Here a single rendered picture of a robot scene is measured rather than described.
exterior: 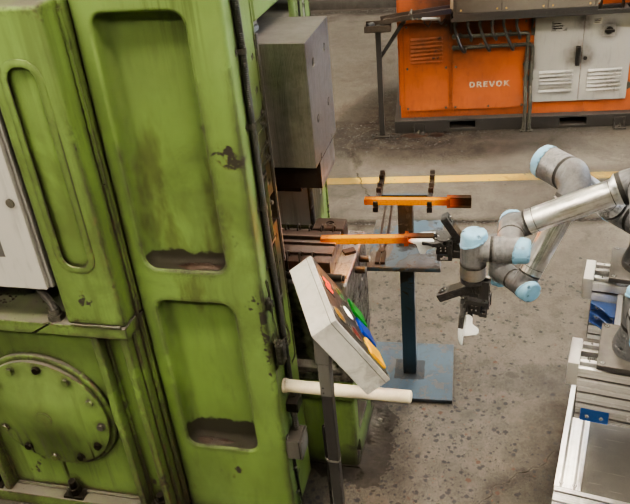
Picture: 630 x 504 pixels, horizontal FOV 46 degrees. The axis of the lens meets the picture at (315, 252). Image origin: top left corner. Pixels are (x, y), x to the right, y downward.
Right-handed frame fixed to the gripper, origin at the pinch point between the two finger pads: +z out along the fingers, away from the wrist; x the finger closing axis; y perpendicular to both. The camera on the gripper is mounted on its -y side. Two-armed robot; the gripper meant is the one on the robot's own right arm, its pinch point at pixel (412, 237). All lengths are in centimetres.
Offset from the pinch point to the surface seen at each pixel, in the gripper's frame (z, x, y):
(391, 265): 13.4, 27.5, 30.6
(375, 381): 2, -69, 5
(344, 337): 9, -72, -13
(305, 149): 29, -17, -42
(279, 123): 37, -16, -51
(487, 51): -12, 347, 48
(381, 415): 21, 14, 102
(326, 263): 28.6, -12.4, 3.7
